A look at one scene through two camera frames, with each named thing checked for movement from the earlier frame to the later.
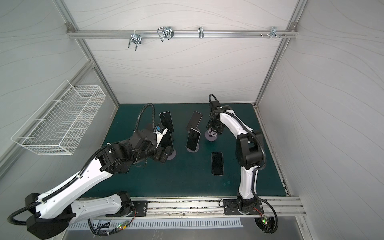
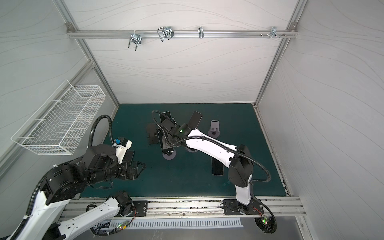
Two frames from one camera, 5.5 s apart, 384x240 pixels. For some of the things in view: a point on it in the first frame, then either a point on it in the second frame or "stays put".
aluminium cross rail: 182,33 stays put
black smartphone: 217,168 stays put
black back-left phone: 166,121 stays put
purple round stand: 172,156 stays put
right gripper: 213,128 to 167,125
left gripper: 159,151 to 127,175
